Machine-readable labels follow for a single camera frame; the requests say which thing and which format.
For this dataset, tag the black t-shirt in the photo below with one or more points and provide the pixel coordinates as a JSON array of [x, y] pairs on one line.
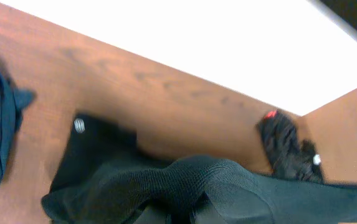
[[105, 178]]

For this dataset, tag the black red patterned garment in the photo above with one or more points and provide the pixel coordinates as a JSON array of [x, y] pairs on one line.
[[289, 157]]

